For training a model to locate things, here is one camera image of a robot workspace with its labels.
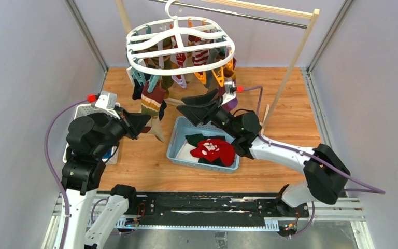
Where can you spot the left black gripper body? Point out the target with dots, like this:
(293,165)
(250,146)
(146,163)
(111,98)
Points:
(115,127)

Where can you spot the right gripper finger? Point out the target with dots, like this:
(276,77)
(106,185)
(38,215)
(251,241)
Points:
(200,99)
(199,114)

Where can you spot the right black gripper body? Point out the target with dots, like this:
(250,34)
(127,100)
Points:
(223,118)

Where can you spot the beige striped ribbed sock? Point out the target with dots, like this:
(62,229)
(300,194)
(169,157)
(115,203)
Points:
(152,104)

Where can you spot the lilac clothes peg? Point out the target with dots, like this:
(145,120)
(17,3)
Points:
(180,80)

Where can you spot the teal clothes peg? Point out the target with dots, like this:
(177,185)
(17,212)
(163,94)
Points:
(153,80)

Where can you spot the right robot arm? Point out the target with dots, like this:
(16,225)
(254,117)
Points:
(325,174)

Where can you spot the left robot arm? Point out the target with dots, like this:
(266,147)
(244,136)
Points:
(80,181)

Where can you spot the white oval clip hanger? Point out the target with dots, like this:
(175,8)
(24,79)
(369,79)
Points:
(149,34)

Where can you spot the light blue plastic basket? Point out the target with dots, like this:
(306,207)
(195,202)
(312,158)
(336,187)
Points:
(184,127)

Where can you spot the orange clothes peg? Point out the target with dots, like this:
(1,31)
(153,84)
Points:
(218,74)

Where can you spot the dark green sock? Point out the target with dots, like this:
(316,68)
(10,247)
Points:
(195,138)

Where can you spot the blue cloth in basket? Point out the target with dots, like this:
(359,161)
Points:
(110,153)

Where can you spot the navy hanging sock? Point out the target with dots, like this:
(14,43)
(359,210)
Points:
(138,90)

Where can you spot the purple mustard hanging sock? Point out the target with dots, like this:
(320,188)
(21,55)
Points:
(230,76)

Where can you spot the white plastic basket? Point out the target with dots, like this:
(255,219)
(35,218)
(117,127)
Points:
(82,113)

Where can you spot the white sock in basket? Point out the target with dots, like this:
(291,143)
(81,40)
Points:
(185,153)

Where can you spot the olive tan hanging sock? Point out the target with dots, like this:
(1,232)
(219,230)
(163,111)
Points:
(167,81)

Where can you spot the metal rack rod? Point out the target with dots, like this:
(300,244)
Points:
(241,15)

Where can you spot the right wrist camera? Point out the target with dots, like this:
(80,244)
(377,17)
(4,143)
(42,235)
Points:
(229,89)

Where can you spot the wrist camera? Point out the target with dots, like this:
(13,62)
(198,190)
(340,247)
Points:
(106,102)
(229,89)

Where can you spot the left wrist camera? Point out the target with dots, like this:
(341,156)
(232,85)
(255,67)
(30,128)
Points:
(106,102)

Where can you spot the wooden clothes rack frame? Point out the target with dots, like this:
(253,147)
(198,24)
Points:
(310,16)

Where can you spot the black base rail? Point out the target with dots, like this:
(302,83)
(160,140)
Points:
(210,209)

